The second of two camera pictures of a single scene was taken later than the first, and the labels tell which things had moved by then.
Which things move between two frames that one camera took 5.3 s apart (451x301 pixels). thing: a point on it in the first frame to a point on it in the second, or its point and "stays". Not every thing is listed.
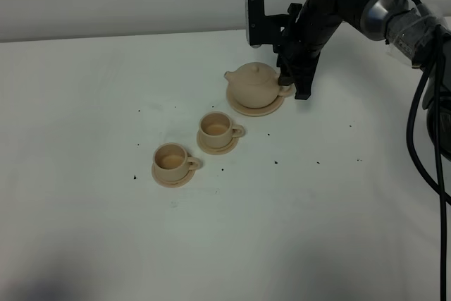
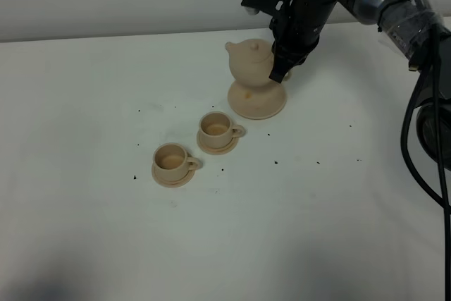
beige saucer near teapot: x=217 y=151 stays
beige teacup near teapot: x=217 y=130 stays
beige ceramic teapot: x=256 y=85 to x=251 y=63
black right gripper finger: x=303 y=77 to x=297 y=56
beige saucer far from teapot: x=172 y=184 stays
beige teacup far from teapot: x=171 y=162 stays
